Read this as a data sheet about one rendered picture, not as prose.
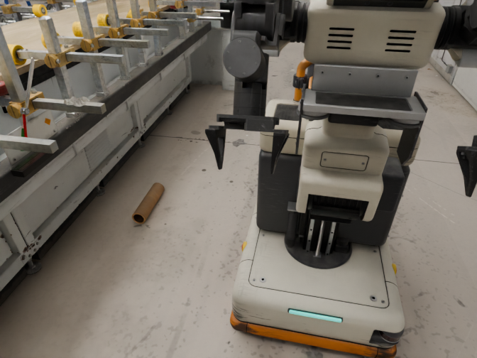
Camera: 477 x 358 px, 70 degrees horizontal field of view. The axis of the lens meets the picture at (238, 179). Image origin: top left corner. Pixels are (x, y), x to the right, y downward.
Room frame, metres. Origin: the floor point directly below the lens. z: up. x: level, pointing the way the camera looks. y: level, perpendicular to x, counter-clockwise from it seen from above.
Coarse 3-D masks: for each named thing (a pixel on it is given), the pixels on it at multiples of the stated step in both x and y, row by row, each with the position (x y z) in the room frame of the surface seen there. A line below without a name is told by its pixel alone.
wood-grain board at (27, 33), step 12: (120, 0) 3.42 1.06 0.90; (144, 0) 3.42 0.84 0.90; (168, 0) 3.42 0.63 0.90; (60, 12) 2.78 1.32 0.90; (72, 12) 2.78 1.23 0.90; (96, 12) 2.78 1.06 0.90; (120, 12) 2.78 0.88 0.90; (12, 24) 2.32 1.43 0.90; (24, 24) 2.32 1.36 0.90; (36, 24) 2.32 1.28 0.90; (60, 24) 2.32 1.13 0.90; (96, 24) 2.32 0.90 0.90; (12, 36) 1.99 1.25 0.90; (24, 36) 1.99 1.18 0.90; (36, 36) 1.99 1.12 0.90; (72, 36) 1.99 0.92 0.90; (24, 48) 1.73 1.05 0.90; (36, 48) 1.73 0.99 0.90; (36, 60) 1.53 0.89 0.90; (0, 72) 1.35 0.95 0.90; (24, 72) 1.44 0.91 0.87
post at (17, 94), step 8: (0, 32) 1.14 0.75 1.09; (0, 40) 1.13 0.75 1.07; (0, 48) 1.12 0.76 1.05; (8, 48) 1.15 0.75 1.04; (0, 56) 1.12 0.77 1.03; (8, 56) 1.14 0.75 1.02; (0, 64) 1.12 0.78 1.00; (8, 64) 1.13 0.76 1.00; (8, 72) 1.12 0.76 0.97; (16, 72) 1.15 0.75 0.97; (8, 80) 1.12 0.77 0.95; (16, 80) 1.14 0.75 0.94; (8, 88) 1.13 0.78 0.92; (16, 88) 1.13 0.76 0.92; (16, 96) 1.12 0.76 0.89; (24, 96) 1.15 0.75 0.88
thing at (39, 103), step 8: (8, 96) 1.21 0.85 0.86; (0, 104) 1.18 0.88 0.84; (8, 104) 1.18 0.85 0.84; (40, 104) 1.15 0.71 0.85; (48, 104) 1.15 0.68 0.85; (56, 104) 1.14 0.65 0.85; (64, 104) 1.14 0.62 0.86; (88, 104) 1.12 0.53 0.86; (96, 104) 1.12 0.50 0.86; (104, 104) 1.14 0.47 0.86; (88, 112) 1.12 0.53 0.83; (96, 112) 1.11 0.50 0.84
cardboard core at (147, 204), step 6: (156, 186) 1.71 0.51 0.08; (162, 186) 1.73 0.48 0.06; (150, 192) 1.64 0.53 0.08; (156, 192) 1.66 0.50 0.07; (162, 192) 1.70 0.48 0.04; (144, 198) 1.60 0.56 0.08; (150, 198) 1.59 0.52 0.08; (156, 198) 1.62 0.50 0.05; (144, 204) 1.54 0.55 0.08; (150, 204) 1.56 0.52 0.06; (138, 210) 1.48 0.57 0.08; (144, 210) 1.49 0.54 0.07; (150, 210) 1.53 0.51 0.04; (132, 216) 1.46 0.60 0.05; (138, 216) 1.50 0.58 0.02; (144, 216) 1.45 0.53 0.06; (138, 222) 1.46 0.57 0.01
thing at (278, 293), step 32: (256, 224) 1.14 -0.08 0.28; (256, 256) 0.95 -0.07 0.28; (288, 256) 0.95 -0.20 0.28; (352, 256) 0.95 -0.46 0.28; (384, 256) 0.95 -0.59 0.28; (256, 288) 0.80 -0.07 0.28; (288, 288) 0.80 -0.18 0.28; (320, 288) 0.80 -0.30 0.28; (352, 288) 0.80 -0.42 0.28; (384, 288) 0.80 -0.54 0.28; (256, 320) 0.75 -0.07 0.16; (288, 320) 0.72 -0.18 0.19; (320, 320) 0.70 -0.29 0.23; (352, 320) 0.69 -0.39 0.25; (384, 320) 0.68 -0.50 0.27; (352, 352) 0.67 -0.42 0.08; (384, 352) 0.65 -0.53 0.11
